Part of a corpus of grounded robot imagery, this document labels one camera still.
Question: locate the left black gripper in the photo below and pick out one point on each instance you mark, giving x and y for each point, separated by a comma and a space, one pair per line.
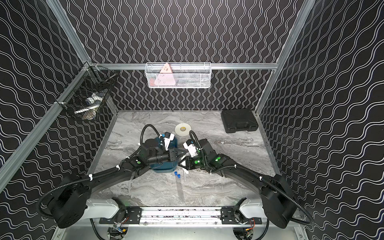
173, 154

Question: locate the black wire basket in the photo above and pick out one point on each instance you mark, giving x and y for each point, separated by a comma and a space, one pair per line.
90, 95

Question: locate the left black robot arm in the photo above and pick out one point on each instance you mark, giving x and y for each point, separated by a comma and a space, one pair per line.
67, 203

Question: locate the white tape roll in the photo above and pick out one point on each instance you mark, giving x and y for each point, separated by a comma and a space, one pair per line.
182, 129

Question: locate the pink triangular card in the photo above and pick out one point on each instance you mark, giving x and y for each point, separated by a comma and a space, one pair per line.
165, 78

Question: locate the teal plastic tray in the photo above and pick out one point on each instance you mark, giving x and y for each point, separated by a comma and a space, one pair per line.
166, 167

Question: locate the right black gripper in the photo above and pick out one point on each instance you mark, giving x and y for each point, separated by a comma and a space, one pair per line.
189, 166

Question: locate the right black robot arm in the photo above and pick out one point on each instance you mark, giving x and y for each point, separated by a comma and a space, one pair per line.
279, 203

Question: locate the clear wire basket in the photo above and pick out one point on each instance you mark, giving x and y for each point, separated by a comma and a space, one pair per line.
188, 75

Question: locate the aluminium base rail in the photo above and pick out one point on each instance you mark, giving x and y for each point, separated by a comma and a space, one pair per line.
215, 217

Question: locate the white wipe cloth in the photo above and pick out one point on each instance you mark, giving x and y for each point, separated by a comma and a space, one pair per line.
186, 172

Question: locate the black plastic case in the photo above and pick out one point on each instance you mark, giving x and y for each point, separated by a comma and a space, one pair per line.
239, 120

